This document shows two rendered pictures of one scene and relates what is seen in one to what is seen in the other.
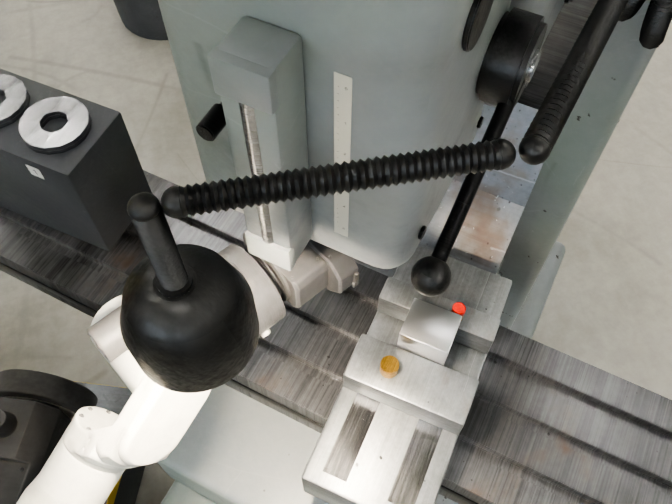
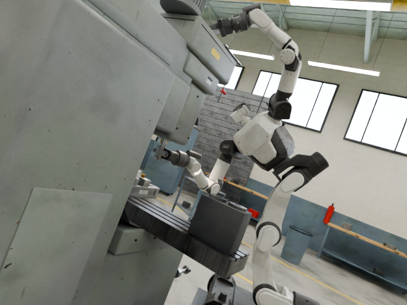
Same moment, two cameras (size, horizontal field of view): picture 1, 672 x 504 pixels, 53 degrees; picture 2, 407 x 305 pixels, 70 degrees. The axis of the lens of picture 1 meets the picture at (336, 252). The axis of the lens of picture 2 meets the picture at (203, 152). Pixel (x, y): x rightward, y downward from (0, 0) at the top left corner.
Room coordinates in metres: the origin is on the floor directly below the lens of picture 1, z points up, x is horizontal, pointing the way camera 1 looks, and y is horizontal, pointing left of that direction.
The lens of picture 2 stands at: (1.96, 0.28, 1.30)
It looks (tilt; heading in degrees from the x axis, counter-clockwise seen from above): 1 degrees up; 182
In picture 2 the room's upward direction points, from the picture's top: 21 degrees clockwise
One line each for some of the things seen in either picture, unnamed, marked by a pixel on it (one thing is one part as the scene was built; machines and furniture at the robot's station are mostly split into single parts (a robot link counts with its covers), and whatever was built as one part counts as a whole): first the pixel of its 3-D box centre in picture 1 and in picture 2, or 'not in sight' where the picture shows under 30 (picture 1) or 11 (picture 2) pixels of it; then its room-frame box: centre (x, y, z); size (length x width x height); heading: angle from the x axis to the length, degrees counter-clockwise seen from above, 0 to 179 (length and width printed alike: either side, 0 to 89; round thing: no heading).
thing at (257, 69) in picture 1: (270, 163); not in sight; (0.29, 0.04, 1.45); 0.04 x 0.04 x 0.21; 63
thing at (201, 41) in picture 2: not in sight; (197, 51); (0.41, -0.01, 1.81); 0.47 x 0.26 x 0.16; 153
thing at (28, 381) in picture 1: (44, 398); not in sight; (0.45, 0.58, 0.50); 0.20 x 0.05 x 0.20; 83
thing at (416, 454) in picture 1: (414, 375); (132, 184); (0.31, -0.10, 1.00); 0.35 x 0.15 x 0.11; 156
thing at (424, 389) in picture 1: (409, 383); (137, 178); (0.29, -0.09, 1.04); 0.15 x 0.06 x 0.04; 66
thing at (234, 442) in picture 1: (339, 371); (131, 225); (0.39, -0.01, 0.81); 0.50 x 0.35 x 0.12; 153
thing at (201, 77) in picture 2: not in sight; (185, 72); (0.43, -0.03, 1.68); 0.34 x 0.24 x 0.10; 153
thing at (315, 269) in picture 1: (272, 271); (172, 157); (0.33, 0.06, 1.23); 0.13 x 0.12 x 0.10; 42
